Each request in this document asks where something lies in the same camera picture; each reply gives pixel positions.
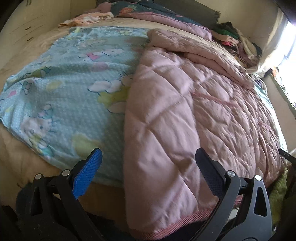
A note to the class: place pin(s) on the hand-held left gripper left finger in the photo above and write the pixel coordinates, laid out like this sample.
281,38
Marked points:
87,172

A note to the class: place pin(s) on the pile of mixed clothes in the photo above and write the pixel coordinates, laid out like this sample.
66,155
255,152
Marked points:
233,39

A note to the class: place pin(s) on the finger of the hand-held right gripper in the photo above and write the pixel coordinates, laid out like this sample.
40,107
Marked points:
288,155

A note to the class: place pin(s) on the green fuzzy cloth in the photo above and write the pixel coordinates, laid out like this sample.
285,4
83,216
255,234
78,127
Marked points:
277,194

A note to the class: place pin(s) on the peach patterned cloth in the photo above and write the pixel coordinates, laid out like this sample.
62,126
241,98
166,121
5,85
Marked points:
87,18

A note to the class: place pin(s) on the bed with beige sheet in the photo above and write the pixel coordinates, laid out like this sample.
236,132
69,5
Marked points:
18,150

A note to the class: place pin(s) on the cream wardrobe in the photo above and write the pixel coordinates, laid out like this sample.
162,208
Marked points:
34,18

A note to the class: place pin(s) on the window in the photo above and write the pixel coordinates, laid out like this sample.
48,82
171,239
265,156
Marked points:
290,46

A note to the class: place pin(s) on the blue cartoon printed blanket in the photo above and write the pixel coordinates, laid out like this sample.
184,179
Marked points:
69,92

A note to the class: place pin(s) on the cream curtain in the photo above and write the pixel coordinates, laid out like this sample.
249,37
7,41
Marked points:
275,41

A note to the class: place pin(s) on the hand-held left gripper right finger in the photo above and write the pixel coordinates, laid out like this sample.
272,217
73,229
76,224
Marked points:
209,172

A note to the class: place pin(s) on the pink quilted comforter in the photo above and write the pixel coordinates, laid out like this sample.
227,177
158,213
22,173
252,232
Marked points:
185,104

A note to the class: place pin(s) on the green windowsill cover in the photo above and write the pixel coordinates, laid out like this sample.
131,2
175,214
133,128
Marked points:
286,92

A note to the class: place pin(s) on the floral navy and pink quilt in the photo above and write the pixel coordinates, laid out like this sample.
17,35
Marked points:
161,16

